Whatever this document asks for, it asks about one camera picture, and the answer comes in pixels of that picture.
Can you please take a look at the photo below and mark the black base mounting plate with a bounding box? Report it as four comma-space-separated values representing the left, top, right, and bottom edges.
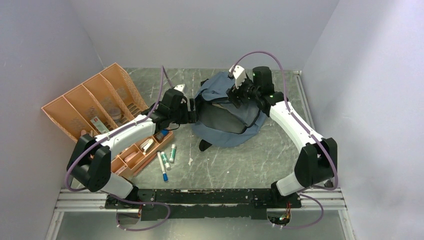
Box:
104, 188, 302, 221

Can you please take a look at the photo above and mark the red white card box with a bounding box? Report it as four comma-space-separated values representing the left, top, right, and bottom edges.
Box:
90, 116, 109, 134

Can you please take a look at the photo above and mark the orange plastic desk organizer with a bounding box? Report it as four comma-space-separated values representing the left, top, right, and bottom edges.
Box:
41, 63, 174, 179

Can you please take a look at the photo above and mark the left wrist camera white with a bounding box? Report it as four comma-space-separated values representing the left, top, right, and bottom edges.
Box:
173, 84, 187, 95

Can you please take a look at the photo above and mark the blue backpack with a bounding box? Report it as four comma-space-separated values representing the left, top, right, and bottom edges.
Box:
191, 71, 267, 152

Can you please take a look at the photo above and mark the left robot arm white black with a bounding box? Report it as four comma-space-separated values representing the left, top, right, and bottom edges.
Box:
64, 88, 198, 208

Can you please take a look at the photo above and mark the white stapler in organizer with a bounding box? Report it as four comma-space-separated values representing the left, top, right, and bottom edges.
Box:
139, 138, 155, 155

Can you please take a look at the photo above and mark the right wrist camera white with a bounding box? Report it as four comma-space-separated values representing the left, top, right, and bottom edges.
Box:
228, 65, 247, 89

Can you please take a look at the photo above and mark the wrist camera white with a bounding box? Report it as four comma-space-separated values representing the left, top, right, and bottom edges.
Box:
228, 65, 247, 89
173, 84, 187, 95

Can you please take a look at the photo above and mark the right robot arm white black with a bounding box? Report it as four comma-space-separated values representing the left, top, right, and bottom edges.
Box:
226, 65, 337, 207

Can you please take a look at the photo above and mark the blue capped bottle in organizer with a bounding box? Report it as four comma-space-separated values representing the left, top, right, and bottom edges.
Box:
155, 129, 169, 142

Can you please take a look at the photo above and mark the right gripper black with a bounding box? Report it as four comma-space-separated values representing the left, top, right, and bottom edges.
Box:
225, 74, 260, 108

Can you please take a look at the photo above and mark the pink eraser in organizer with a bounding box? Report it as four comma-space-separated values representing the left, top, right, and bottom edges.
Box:
123, 151, 139, 163

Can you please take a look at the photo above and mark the green white glue stick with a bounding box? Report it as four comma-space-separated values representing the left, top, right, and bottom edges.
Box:
160, 151, 172, 171

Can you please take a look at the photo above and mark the blue capped whiteboard marker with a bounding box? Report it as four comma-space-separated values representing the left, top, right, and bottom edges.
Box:
156, 151, 169, 182

